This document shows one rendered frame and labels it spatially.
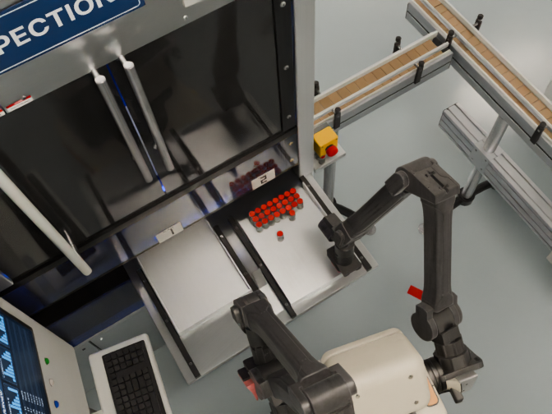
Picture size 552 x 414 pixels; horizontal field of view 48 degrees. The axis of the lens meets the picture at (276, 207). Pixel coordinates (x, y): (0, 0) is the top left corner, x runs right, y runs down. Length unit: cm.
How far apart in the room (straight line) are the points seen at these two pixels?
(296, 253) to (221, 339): 36
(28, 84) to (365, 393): 93
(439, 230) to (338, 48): 230
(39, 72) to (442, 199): 85
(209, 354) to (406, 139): 178
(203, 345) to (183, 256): 30
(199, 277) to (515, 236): 168
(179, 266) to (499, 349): 153
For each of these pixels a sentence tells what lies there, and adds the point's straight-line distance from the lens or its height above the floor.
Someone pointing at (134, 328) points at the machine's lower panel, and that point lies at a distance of 247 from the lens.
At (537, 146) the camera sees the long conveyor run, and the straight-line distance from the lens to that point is 234.
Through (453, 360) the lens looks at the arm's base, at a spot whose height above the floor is 123.
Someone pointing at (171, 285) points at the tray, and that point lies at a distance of 203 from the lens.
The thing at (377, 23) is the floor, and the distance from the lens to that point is 375.
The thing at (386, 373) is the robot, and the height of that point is 139.
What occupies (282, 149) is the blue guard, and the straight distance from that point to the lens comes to 191.
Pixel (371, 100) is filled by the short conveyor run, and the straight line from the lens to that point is 227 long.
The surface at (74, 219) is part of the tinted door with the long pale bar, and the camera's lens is 168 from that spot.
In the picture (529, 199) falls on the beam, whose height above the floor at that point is 55.
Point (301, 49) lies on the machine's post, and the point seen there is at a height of 154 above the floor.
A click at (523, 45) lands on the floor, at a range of 380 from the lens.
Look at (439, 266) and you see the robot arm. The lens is 149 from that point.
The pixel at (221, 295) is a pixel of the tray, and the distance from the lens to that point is 199.
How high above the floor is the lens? 276
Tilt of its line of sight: 64 degrees down
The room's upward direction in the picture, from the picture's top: 6 degrees counter-clockwise
